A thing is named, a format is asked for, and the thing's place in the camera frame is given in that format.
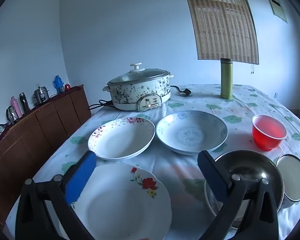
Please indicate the blue thermos jug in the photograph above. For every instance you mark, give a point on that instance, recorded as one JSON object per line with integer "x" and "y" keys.
{"x": 58, "y": 83}

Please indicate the pink thermos bottle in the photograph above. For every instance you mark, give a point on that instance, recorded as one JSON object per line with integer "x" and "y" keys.
{"x": 16, "y": 106}

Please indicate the white plate with blue pattern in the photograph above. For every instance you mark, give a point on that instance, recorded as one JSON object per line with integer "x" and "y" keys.
{"x": 189, "y": 132}

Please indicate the brown wooden sideboard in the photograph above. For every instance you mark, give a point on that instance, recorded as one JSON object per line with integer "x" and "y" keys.
{"x": 40, "y": 135}

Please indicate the white plate with pink floral rim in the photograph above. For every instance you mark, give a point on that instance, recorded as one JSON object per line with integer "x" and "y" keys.
{"x": 120, "y": 140}

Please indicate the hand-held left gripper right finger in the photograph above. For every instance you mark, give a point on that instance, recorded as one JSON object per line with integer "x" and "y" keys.
{"x": 212, "y": 177}

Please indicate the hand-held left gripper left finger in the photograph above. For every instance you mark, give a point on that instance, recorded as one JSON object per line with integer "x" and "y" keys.
{"x": 81, "y": 177}

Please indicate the stainless steel bowl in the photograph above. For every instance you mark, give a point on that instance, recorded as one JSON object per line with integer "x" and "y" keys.
{"x": 244, "y": 162}

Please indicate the white wall panel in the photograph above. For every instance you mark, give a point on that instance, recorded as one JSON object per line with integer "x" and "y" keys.
{"x": 277, "y": 7}

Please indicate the red plastic bowl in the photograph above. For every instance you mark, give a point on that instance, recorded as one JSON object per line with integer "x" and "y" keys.
{"x": 267, "y": 132}

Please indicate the glass pot lid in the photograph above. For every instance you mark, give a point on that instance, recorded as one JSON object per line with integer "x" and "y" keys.
{"x": 140, "y": 75}

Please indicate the green thermos bottle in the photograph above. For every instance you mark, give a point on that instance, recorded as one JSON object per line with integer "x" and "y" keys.
{"x": 226, "y": 80}

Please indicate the black electric kettle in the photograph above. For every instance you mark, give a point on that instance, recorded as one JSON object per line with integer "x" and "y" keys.
{"x": 11, "y": 115}

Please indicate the speckled white electric cooking pot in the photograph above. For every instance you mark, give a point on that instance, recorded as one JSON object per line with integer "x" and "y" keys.
{"x": 130, "y": 95}

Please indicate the white plate with red flower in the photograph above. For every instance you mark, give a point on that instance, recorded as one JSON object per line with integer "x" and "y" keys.
{"x": 120, "y": 205}

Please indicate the bamboo window blind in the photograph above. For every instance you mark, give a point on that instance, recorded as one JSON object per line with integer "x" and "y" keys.
{"x": 222, "y": 22}

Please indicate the white enamel bowl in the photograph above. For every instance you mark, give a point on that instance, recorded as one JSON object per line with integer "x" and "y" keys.
{"x": 292, "y": 180}

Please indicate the small red jar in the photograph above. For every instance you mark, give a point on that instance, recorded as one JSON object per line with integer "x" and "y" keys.
{"x": 67, "y": 87}

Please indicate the steel rice cooker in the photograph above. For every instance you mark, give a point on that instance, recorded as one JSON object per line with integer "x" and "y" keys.
{"x": 41, "y": 96}

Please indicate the black thermos bottle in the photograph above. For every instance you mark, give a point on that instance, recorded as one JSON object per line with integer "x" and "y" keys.
{"x": 24, "y": 102}

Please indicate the white tablecloth with green clouds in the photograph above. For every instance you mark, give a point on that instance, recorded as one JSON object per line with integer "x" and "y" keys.
{"x": 179, "y": 170}

